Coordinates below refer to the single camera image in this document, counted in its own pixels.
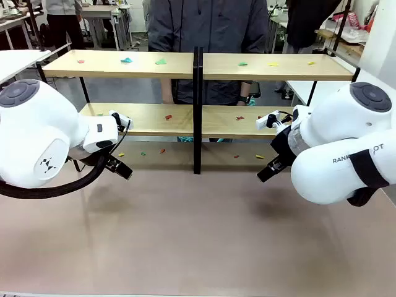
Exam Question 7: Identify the bystander in grey top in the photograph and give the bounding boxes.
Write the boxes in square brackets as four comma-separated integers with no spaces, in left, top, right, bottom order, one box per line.
[45,0,87,58]

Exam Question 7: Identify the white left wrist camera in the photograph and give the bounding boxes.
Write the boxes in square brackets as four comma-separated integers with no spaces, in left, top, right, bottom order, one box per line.
[108,110,134,132]

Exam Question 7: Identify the black strap on arm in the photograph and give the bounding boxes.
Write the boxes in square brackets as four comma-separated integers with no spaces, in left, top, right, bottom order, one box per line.
[345,148,391,208]

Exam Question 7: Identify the person in dark jacket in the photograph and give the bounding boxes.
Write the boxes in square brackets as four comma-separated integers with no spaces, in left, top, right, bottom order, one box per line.
[147,0,270,108]

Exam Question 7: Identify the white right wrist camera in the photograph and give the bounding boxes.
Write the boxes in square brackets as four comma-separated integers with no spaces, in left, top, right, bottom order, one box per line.
[256,111,293,131]

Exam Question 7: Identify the pink bag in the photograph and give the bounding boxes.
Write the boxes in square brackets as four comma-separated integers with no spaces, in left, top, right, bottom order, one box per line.
[347,11,364,32]

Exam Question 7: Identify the white desk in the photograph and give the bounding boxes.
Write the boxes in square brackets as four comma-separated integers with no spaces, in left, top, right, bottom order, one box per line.
[283,79,352,108]

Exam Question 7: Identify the white side table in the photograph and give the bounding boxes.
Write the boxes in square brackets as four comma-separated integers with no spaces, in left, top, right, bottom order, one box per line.
[0,49,52,85]

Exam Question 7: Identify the grey workbench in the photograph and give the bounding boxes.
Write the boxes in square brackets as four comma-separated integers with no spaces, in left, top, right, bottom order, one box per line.
[80,4,132,51]

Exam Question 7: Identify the wooden workbench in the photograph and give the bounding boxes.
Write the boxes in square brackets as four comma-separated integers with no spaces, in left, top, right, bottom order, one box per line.
[314,27,369,58]

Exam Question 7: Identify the black braided cable sleeve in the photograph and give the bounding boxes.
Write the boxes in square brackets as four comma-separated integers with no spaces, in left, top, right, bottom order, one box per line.
[0,153,110,199]

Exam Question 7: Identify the bystander in dark coat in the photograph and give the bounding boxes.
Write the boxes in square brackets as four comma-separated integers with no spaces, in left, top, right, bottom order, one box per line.
[285,0,342,52]

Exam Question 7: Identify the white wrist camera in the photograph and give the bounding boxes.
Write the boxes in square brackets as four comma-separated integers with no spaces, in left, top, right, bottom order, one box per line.
[256,111,293,131]
[108,110,134,132]

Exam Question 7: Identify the black stand pole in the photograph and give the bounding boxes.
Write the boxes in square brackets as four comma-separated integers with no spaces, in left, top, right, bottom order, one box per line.
[25,0,52,52]

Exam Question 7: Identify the person's right forearm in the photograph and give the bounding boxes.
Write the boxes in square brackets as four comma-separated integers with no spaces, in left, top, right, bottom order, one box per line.
[161,78,174,105]

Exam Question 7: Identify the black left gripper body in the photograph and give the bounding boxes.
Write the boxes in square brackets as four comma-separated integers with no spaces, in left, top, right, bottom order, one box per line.
[104,154,122,171]

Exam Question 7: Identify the person's left forearm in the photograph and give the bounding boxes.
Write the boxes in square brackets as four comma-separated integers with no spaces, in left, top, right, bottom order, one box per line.
[237,82,251,106]

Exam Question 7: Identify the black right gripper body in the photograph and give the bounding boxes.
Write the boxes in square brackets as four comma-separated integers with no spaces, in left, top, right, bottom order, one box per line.
[270,126,298,170]

